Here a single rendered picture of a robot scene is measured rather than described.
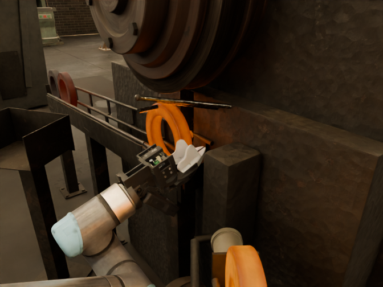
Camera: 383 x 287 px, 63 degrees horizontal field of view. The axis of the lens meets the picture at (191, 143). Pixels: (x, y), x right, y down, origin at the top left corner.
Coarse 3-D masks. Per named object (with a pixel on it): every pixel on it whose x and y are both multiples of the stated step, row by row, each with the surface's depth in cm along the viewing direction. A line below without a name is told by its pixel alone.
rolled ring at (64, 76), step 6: (60, 72) 147; (66, 72) 147; (60, 78) 148; (66, 78) 144; (60, 84) 153; (66, 84) 143; (72, 84) 144; (60, 90) 155; (66, 90) 156; (72, 90) 144; (60, 96) 157; (66, 96) 156; (72, 96) 144; (72, 102) 146
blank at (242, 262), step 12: (228, 252) 46; (240, 252) 41; (252, 252) 41; (228, 264) 46; (240, 264) 39; (252, 264) 39; (228, 276) 46; (240, 276) 37; (252, 276) 37; (264, 276) 37
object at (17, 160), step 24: (0, 120) 111; (24, 120) 114; (48, 120) 110; (0, 144) 113; (24, 144) 90; (48, 144) 100; (72, 144) 111; (0, 168) 98; (24, 168) 96; (48, 192) 114; (48, 216) 116; (48, 240) 118; (48, 264) 124; (72, 264) 139
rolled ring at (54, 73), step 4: (48, 72) 165; (52, 72) 158; (56, 72) 159; (48, 76) 167; (52, 76) 160; (56, 76) 157; (48, 80) 169; (52, 80) 168; (56, 80) 157; (52, 84) 169; (56, 84) 158; (52, 88) 170; (56, 88) 171; (52, 92) 169; (56, 92) 170; (56, 96) 169
